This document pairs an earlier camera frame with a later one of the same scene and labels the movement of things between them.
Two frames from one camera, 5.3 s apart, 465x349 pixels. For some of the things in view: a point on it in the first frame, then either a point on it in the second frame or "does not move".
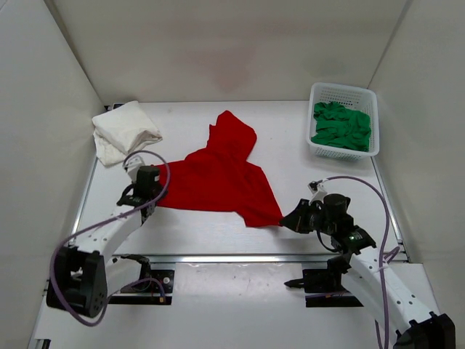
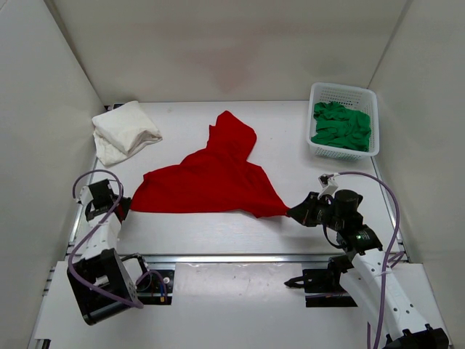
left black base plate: (158, 289) does not move
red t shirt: (218, 177) does not move
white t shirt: (118, 131) does not move
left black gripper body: (157, 191) -> (115, 198)
